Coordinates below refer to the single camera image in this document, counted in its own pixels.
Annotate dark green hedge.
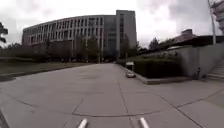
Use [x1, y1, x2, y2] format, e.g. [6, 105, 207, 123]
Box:
[117, 54, 183, 80]

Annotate concrete steps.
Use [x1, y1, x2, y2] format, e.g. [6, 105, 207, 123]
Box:
[204, 59, 224, 81]

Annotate robot's own part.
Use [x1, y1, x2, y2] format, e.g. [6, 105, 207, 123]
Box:
[139, 116, 151, 128]
[77, 118, 88, 128]

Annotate grey concrete slab pavement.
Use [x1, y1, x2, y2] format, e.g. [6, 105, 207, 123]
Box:
[0, 63, 224, 128]

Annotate large curved grey building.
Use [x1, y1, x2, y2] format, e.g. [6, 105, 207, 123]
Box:
[21, 9, 138, 63]

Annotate lamp pole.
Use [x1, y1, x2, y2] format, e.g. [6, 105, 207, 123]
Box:
[207, 0, 218, 46]

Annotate low dark-roofed building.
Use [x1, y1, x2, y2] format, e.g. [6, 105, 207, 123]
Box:
[170, 28, 224, 48]

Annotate concrete planter kerb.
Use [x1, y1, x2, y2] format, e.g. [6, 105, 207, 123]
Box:
[115, 62, 188, 85]

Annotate grey concrete wall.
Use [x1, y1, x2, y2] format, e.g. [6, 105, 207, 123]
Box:
[179, 42, 224, 80]

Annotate small sign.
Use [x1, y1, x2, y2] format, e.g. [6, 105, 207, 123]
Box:
[125, 61, 135, 72]

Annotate row of trees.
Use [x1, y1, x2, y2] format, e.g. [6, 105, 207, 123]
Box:
[19, 34, 118, 64]

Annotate small robot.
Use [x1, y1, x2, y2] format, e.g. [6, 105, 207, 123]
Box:
[125, 71, 137, 79]

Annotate tall dark tree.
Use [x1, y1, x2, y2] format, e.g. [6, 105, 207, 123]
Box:
[0, 21, 9, 44]

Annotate grass lawn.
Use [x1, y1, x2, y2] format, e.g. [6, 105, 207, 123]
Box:
[0, 61, 93, 82]

